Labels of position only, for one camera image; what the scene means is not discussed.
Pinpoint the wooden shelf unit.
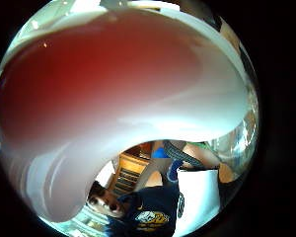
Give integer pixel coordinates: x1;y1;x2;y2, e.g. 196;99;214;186
108;152;151;198

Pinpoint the clear plastic container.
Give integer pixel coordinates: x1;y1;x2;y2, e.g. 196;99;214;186
216;82;260;177

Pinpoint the person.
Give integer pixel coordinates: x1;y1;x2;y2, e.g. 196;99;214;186
87;180;182;237

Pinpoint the white box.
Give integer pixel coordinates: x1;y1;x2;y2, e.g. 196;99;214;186
172;167;221;237

